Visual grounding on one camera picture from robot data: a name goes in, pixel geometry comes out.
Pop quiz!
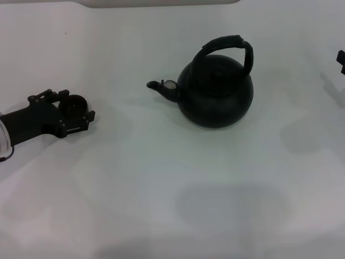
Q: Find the black round teapot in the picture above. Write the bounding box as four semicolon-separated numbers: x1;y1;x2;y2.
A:
146;34;254;129

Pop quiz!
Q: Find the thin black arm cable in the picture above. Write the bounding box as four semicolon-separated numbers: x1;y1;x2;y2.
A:
0;145;14;162

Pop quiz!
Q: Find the small black teacup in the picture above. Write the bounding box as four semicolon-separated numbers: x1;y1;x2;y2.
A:
58;94;88;118

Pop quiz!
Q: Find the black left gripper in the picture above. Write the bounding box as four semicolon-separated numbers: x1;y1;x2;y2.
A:
1;88;96;148

